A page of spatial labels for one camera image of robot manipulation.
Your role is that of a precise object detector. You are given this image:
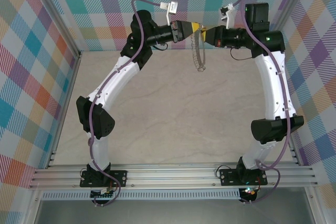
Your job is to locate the small controller board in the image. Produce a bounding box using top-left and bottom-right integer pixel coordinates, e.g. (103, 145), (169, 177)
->
(240, 187), (258, 201)
(90, 188), (116, 200)

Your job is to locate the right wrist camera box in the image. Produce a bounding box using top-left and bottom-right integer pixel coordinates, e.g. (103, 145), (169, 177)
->
(219, 2), (235, 29)

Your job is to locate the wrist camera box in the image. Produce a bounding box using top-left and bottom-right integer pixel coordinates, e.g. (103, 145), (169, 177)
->
(159, 1), (180, 25)
(219, 2), (235, 29)

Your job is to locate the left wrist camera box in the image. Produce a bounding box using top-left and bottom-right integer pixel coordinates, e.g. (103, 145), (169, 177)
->
(159, 1), (180, 25)

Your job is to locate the aluminium side rail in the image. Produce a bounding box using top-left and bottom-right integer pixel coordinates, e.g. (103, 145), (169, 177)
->
(288, 144), (301, 166)
(46, 52), (82, 169)

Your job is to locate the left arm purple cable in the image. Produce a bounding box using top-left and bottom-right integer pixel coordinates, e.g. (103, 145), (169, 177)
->
(88, 0), (161, 207)

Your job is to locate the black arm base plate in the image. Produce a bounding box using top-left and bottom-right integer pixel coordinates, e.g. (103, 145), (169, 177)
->
(79, 170), (128, 188)
(219, 168), (268, 187)

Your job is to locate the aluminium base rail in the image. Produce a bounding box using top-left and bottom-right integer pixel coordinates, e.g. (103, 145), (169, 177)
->
(28, 163), (318, 189)

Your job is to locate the white slotted cable duct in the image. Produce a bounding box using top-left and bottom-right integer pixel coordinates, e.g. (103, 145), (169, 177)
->
(41, 188), (241, 200)

